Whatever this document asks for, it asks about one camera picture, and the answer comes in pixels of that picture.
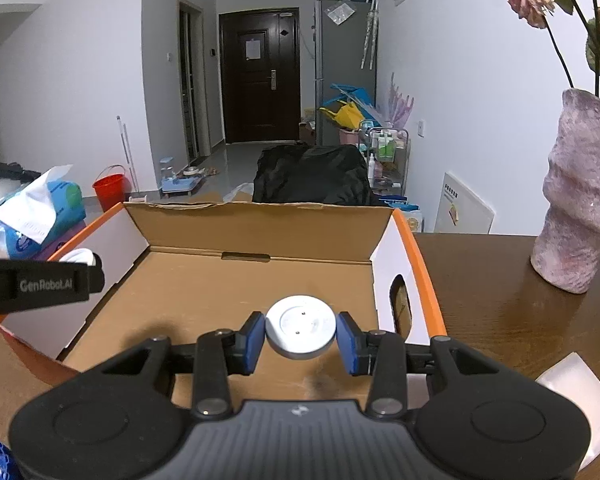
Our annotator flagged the clear plastic bag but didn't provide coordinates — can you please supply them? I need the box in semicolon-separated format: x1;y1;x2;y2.
327;2;356;25

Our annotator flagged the grey refrigerator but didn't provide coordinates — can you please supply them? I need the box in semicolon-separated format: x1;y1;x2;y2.
314;0;379;146

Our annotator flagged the bouquet of dried pink roses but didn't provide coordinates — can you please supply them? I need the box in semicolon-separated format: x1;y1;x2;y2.
506;0;600;103

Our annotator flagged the blue pet water feeder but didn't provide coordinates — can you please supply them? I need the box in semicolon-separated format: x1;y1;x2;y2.
159;157;204;194

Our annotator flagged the dark brown door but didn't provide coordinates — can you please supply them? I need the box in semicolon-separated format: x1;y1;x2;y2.
219;8;301;144

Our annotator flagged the red bucket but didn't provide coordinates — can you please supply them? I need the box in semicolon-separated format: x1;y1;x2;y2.
92;165;127;212

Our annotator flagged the clear folded umbrella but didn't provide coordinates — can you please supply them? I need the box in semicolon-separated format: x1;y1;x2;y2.
360;0;372;70
369;0;381;70

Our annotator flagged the white plastic bag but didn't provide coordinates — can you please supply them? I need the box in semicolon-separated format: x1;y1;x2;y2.
223;183;255;204

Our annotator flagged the blue and white packet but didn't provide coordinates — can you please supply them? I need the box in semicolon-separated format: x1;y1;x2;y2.
380;195;422;233

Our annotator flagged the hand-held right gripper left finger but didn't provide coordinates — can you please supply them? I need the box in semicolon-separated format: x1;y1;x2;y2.
100;311;266;420

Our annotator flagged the purple feather wall decoration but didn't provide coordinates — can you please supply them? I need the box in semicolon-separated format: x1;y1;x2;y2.
386;72;416;128

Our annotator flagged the pink textured vase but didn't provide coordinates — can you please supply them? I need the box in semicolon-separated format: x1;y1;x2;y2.
531;88;600;294

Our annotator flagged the yellow bag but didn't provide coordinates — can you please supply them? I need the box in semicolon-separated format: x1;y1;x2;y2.
320;101;366;130

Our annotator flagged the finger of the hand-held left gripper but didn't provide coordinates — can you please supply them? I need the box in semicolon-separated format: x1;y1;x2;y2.
0;255;106;317

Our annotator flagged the black device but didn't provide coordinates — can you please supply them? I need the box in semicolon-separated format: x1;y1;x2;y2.
0;161;42;184

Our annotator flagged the blue tissue pack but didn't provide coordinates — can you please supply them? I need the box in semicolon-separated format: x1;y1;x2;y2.
0;164;87;260

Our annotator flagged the white board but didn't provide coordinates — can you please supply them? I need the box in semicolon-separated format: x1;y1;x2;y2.
435;171;496;235

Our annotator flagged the white round disc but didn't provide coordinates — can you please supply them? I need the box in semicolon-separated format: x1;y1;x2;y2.
265;296;338;360

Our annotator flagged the metal trolley rack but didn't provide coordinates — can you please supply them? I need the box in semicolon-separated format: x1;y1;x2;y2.
358;120;411;196

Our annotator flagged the black bag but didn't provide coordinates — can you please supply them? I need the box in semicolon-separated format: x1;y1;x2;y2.
253;144;373;206

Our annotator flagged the glass side door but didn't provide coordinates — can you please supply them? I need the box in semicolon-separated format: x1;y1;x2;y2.
177;0;212;162

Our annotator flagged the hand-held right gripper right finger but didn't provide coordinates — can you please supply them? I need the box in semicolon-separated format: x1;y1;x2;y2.
336;311;501;420

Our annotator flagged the orange cardboard box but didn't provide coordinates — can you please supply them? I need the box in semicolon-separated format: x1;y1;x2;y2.
0;201;448;409

